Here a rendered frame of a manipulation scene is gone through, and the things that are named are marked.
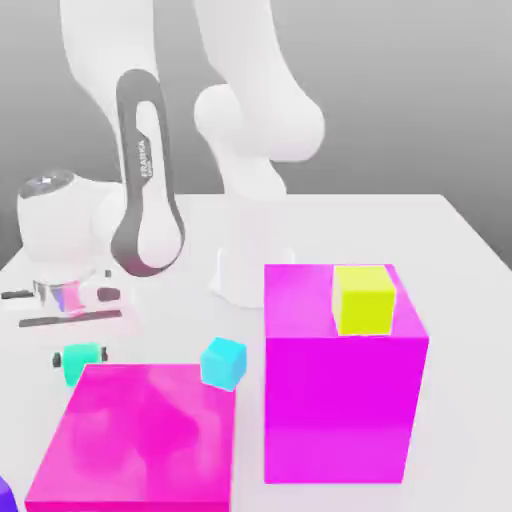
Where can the large pink box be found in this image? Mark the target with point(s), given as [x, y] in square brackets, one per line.
[140, 440]

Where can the small cyan cube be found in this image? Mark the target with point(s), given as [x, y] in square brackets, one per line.
[222, 364]

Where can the small green cube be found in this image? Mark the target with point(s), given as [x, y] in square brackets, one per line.
[80, 362]

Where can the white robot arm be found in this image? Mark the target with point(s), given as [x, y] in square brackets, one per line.
[260, 120]

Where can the small purple cube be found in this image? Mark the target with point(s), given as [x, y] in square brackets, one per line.
[6, 498]

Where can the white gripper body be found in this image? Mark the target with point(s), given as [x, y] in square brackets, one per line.
[72, 318]

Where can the large magenta box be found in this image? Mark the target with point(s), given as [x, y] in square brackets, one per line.
[340, 408]

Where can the small yellow cube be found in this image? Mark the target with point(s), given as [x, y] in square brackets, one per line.
[364, 304]

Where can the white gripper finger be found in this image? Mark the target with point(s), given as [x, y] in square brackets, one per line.
[104, 353]
[57, 360]

